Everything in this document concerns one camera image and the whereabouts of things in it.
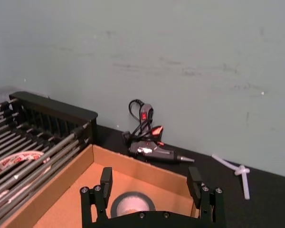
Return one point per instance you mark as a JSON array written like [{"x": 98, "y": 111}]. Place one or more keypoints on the shallow brown cardboard tray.
[{"x": 145, "y": 171}]

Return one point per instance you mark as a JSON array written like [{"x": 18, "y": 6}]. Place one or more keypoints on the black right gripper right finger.
[{"x": 209, "y": 202}]

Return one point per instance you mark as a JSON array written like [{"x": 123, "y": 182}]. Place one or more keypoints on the black rack with steel bars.
[{"x": 57, "y": 107}]

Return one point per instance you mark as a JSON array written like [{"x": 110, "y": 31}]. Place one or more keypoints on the plain pale wall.
[{"x": 156, "y": 47}]

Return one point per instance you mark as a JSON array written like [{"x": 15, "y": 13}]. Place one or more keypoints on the roll of silver tape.
[{"x": 117, "y": 204}]

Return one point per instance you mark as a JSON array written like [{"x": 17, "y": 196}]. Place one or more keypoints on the roll of white tape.
[{"x": 14, "y": 158}]

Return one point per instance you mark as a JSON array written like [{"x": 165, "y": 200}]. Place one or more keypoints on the black table cloth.
[{"x": 263, "y": 202}]

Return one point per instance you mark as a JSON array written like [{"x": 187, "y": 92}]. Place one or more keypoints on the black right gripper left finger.
[{"x": 95, "y": 199}]

